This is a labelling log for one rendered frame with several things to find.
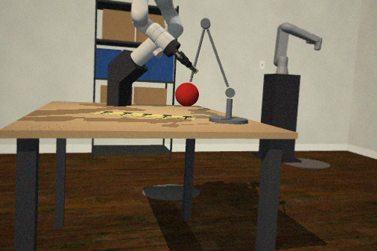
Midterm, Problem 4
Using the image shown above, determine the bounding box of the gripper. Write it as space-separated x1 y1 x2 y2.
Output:
162 39 191 69

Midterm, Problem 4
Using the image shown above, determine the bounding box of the large cardboard box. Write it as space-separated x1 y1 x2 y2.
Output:
101 8 133 42
136 12 166 43

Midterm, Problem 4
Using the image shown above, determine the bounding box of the pale yellow strip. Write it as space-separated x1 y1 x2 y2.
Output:
95 110 197 121

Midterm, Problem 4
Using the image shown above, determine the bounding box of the blue box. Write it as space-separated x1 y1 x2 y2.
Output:
95 48 175 83

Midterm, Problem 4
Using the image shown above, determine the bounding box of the black shelf unit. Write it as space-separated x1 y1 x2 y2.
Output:
92 0 180 162

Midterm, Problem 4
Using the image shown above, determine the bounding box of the black stand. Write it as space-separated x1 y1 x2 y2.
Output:
252 73 302 164

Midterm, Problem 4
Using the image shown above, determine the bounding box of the pale wooden table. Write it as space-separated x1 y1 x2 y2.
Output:
0 101 299 251

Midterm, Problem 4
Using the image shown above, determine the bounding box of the grey round floor disc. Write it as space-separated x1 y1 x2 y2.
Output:
142 184 201 201
284 157 332 170

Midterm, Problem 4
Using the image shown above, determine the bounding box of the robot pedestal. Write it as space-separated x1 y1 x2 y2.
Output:
107 49 149 107

